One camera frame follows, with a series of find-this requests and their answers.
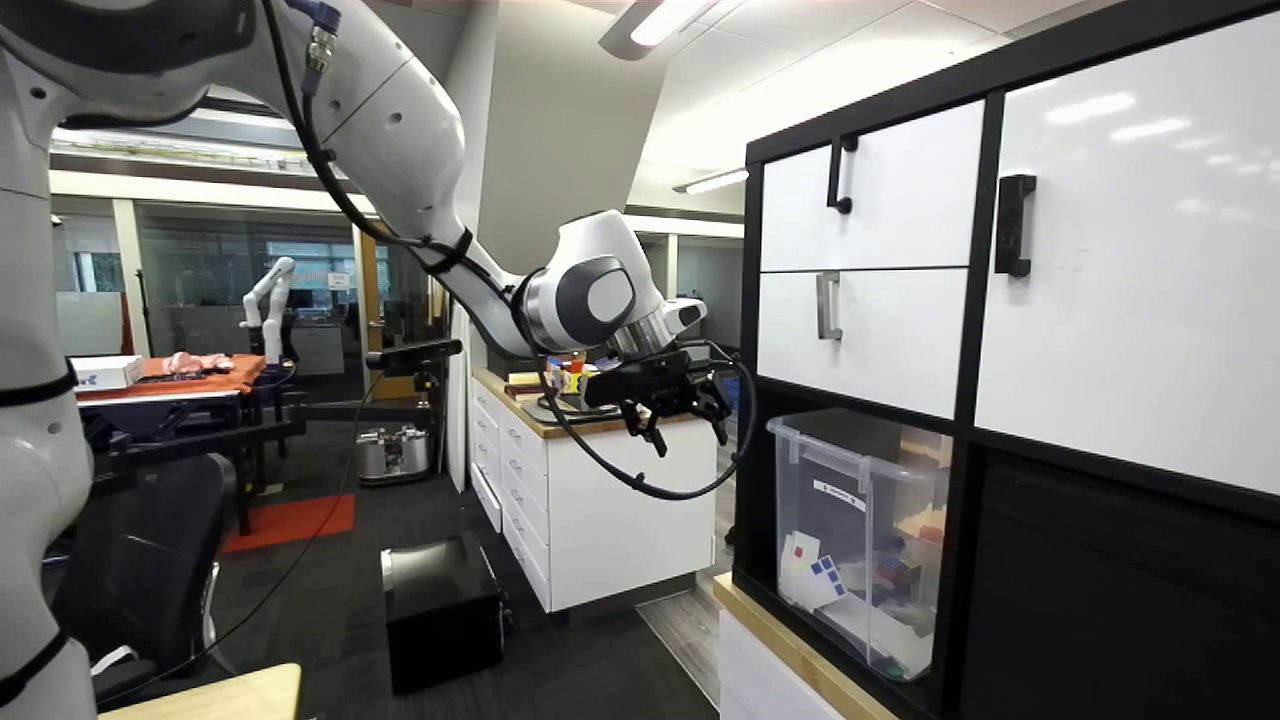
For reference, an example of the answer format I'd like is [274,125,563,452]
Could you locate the red floor mat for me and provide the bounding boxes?
[218,492,357,555]

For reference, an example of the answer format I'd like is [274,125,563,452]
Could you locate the white drawer cabinet wood top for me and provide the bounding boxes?
[466,376,717,613]

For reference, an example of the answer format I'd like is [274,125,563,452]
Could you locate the white cabinet door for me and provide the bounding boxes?
[974,11,1280,492]

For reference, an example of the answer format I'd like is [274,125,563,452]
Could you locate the clear plastic storage box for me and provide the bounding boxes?
[769,410,951,682]

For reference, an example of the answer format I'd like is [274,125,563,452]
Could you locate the black floor box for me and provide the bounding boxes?
[378,533,505,698]

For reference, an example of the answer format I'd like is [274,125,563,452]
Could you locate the white lower drawer front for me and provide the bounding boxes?
[755,269,969,422]

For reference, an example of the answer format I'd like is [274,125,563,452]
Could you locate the light wood table corner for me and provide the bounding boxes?
[98,663,304,720]

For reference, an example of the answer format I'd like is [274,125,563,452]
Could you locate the white base cabinet wood top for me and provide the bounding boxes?
[713,573,897,720]

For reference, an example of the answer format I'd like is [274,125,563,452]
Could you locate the black upper drawer handle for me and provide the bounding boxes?
[822,135,858,218]

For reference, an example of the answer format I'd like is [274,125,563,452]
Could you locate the white drawer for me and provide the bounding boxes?
[755,269,969,422]
[758,100,982,273]

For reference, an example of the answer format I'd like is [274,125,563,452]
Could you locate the black door handle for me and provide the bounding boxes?
[997,177,1037,281]

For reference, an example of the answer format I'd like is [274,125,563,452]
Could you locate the white flat box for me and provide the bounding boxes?
[70,358,140,392]

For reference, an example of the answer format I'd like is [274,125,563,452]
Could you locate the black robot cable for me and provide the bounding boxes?
[254,0,758,504]

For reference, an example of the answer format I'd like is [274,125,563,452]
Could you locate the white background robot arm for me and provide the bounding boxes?
[238,255,290,363]

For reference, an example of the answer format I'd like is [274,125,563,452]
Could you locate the white upper drawer front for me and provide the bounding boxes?
[758,100,982,273]

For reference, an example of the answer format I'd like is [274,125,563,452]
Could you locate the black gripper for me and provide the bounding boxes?
[583,353,732,458]

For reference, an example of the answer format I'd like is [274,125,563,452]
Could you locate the metal pot on floor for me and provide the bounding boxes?
[357,423,429,484]

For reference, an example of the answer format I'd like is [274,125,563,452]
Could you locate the orange top work table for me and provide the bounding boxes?
[74,353,304,528]

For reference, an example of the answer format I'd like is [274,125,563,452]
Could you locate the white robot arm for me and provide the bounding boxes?
[0,0,709,720]

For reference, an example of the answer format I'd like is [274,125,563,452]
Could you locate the black office chair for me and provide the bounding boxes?
[54,452,235,714]

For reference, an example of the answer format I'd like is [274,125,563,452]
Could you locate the grey lower drawer handle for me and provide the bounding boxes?
[816,273,843,343]

